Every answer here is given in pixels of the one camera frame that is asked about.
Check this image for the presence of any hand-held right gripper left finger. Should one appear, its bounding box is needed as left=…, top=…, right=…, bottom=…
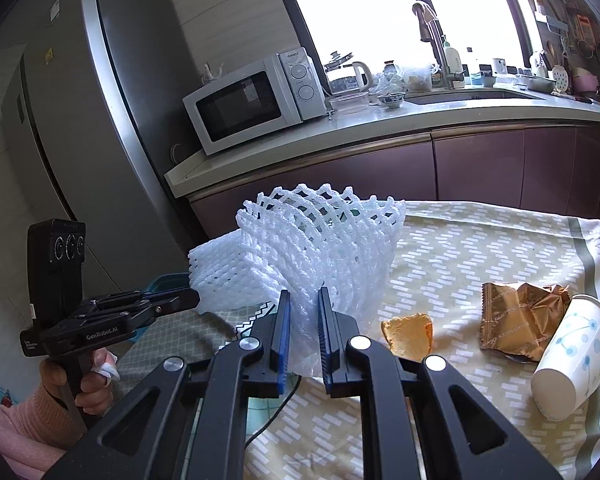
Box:
left=42, top=289, right=293, bottom=480

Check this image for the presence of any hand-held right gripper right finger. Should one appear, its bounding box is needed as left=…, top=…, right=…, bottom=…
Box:
left=317, top=286, right=566, bottom=480

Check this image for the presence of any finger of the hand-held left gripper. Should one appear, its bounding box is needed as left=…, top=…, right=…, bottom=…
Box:
left=140, top=286, right=191, bottom=299
left=139, top=292, right=202, bottom=323

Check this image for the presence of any blue plastic trash bin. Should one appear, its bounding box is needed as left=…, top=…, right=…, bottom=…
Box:
left=130, top=272, right=193, bottom=346

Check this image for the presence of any white foam fruit net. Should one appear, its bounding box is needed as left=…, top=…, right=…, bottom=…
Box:
left=187, top=230, right=281, bottom=318
left=235, top=182, right=407, bottom=378

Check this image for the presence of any white tissue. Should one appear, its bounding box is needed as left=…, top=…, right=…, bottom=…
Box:
left=91, top=357, right=119, bottom=382

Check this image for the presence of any gold foil snack wrapper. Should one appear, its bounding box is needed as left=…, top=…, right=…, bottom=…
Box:
left=479, top=281, right=573, bottom=363

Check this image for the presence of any blue dotted paper cup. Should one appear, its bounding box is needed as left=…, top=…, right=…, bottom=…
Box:
left=531, top=294, right=600, bottom=421

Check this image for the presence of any person's left forearm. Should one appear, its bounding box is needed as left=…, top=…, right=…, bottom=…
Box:
left=0, top=385, right=88, bottom=480

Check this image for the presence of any person's left hand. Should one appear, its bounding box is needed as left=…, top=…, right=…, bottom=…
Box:
left=40, top=351, right=119, bottom=417

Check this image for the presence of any grey refrigerator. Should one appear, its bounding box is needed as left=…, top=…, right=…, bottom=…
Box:
left=0, top=0, right=216, bottom=306

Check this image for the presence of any patterned green beige tablecloth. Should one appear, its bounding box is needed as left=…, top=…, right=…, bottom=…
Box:
left=115, top=200, right=600, bottom=480

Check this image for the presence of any white microwave oven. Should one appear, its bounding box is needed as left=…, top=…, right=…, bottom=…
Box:
left=182, top=47, right=328, bottom=157

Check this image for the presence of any kitchen counter with cabinets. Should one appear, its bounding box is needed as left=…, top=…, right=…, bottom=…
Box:
left=164, top=87, right=600, bottom=248

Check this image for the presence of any clear plastic food container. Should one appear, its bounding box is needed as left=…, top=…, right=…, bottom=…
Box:
left=328, top=92, right=370, bottom=114

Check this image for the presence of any glass pot with lid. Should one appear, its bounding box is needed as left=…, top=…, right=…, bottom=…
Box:
left=324, top=50, right=356, bottom=96

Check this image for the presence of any white electric kettle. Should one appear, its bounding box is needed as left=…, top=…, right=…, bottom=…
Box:
left=350, top=61, right=374, bottom=92

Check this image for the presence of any clear plastic bag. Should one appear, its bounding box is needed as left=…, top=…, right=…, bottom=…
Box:
left=377, top=62, right=443, bottom=93

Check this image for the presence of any kitchen sink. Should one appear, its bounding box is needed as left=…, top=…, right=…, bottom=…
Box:
left=405, top=87, right=551, bottom=106

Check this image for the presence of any white soap bottle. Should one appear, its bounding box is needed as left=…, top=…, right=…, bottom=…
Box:
left=442, top=37, right=463, bottom=79

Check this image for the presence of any steel kitchen faucet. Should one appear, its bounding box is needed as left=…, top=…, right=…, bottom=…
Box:
left=412, top=2, right=466, bottom=90

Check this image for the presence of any kitchen window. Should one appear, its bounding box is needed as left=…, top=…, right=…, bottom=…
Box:
left=265, top=0, right=546, bottom=96

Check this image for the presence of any black cable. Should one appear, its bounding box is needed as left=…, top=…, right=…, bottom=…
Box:
left=242, top=375, right=301, bottom=453

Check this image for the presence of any wall utensil rack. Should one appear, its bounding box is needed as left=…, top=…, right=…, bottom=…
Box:
left=532, top=0, right=600, bottom=61

